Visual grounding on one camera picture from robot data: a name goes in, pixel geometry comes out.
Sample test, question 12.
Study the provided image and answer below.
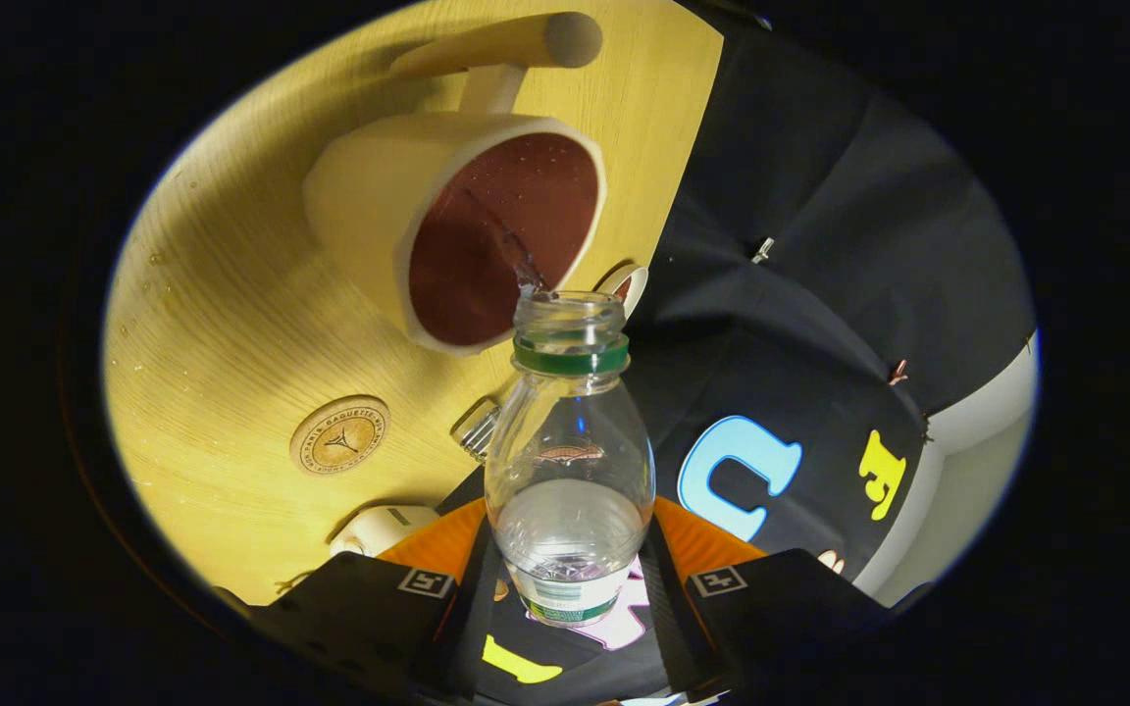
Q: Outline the wooden table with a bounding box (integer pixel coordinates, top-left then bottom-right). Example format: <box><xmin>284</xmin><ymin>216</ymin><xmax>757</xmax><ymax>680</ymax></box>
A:
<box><xmin>102</xmin><ymin>0</ymin><xmax>725</xmax><ymax>607</ymax></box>

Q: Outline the wire mesh holder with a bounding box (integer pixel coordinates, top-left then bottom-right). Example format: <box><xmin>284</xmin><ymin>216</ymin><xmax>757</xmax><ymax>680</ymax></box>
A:
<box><xmin>449</xmin><ymin>397</ymin><xmax>502</xmax><ymax>462</ymax></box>

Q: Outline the black backdrop cloth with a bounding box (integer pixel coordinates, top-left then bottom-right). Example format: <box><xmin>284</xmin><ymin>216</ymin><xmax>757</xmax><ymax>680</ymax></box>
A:
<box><xmin>447</xmin><ymin>20</ymin><xmax>1035</xmax><ymax>706</ymax></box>

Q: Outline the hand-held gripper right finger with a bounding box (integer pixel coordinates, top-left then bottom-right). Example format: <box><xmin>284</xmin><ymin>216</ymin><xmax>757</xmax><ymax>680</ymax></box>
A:
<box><xmin>639</xmin><ymin>495</ymin><xmax>895</xmax><ymax>699</ymax></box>

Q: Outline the white round plate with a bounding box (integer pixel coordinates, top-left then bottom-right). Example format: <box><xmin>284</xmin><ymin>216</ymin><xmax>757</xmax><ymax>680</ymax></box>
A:
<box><xmin>596</xmin><ymin>263</ymin><xmax>650</xmax><ymax>323</ymax></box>

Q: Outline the white toaster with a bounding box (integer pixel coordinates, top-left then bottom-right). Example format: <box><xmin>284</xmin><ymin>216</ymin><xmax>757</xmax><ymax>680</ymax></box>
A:
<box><xmin>330</xmin><ymin>504</ymin><xmax>440</xmax><ymax>558</ymax></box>

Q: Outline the clear plastic juice bottle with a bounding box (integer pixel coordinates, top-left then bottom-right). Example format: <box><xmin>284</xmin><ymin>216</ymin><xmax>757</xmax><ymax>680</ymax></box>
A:
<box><xmin>484</xmin><ymin>291</ymin><xmax>656</xmax><ymax>629</ymax></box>

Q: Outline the round wooden coaster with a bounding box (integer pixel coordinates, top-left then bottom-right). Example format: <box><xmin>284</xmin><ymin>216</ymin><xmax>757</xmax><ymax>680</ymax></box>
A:
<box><xmin>289</xmin><ymin>395</ymin><xmax>391</xmax><ymax>477</ymax></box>

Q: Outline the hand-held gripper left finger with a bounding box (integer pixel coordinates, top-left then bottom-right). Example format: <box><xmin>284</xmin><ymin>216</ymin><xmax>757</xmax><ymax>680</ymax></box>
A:
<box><xmin>251</xmin><ymin>497</ymin><xmax>502</xmax><ymax>702</ymax></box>

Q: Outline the cream cup with handle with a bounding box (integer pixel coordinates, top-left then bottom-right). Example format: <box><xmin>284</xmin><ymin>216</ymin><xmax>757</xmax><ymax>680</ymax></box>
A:
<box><xmin>303</xmin><ymin>12</ymin><xmax>608</xmax><ymax>356</ymax></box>

